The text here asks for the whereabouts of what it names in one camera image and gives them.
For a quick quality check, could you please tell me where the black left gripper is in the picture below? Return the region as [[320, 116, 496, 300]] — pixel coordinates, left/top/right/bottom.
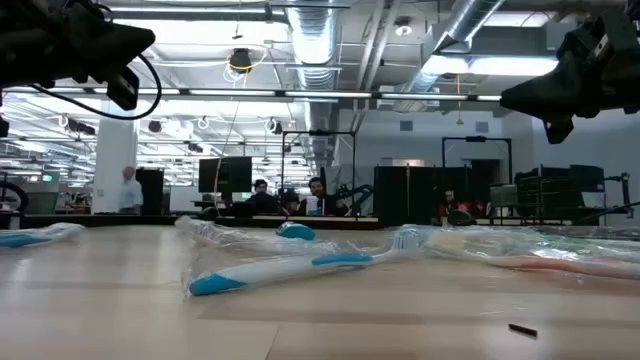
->
[[0, 0, 156, 90]]

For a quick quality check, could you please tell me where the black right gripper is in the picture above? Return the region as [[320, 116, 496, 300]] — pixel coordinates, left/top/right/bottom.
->
[[499, 0, 640, 120]]

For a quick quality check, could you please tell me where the orange white toothbrush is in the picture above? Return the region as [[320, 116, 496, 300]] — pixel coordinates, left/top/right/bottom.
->
[[424, 230, 640, 281]]

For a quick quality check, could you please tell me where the blue white toothbrush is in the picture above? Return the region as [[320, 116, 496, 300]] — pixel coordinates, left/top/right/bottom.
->
[[185, 224, 431, 298], [0, 222, 86, 250]]

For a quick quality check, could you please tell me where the teal bottle white cap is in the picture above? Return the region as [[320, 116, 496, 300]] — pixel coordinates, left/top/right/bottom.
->
[[275, 221, 317, 242]]

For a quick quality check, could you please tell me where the black equipment shelf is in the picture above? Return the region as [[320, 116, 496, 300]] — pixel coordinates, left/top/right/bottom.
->
[[514, 163, 607, 226]]

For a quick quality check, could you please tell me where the white square column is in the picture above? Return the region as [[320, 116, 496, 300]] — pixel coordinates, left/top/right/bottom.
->
[[91, 99, 140, 215]]

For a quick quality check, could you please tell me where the person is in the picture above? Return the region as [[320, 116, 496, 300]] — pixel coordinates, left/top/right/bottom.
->
[[433, 188, 489, 221], [299, 176, 351, 217], [280, 188, 302, 217], [244, 178, 280, 217], [117, 165, 145, 216]]

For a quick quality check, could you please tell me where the black domed object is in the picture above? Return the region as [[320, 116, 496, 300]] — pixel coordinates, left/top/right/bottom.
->
[[446, 208, 477, 227]]

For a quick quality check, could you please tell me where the black cabinet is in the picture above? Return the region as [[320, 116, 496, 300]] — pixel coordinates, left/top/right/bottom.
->
[[134, 167, 165, 216]]

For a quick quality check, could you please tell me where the black partition panel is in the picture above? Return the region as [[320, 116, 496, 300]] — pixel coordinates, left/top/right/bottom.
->
[[373, 164, 474, 227]]

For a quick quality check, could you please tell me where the black background monitor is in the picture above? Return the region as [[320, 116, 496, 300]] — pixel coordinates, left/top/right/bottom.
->
[[198, 156, 254, 195]]

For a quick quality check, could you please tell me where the long ceiling light bar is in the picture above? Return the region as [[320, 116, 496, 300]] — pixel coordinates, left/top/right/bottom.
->
[[0, 85, 504, 103]]

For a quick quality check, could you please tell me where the small black stick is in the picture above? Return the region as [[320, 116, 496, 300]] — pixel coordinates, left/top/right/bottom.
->
[[507, 323, 539, 340]]

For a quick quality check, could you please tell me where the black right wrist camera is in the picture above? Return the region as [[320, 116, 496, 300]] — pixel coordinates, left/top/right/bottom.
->
[[542, 117, 576, 146]]

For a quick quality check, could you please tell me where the black metal frame stand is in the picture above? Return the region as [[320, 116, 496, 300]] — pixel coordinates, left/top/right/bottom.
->
[[280, 129, 357, 217], [441, 135, 514, 187]]

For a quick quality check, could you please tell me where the silver ventilation duct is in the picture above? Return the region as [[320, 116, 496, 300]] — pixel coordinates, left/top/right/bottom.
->
[[394, 0, 506, 114], [284, 0, 346, 166]]

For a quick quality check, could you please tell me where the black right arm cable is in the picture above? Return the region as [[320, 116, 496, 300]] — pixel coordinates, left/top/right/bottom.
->
[[579, 199, 640, 225]]

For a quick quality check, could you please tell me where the hanging cord reel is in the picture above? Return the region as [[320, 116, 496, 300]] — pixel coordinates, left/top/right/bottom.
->
[[228, 47, 254, 74]]

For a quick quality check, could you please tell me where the black aluminium table frame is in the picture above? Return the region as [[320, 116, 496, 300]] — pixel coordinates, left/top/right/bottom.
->
[[0, 212, 640, 232]]

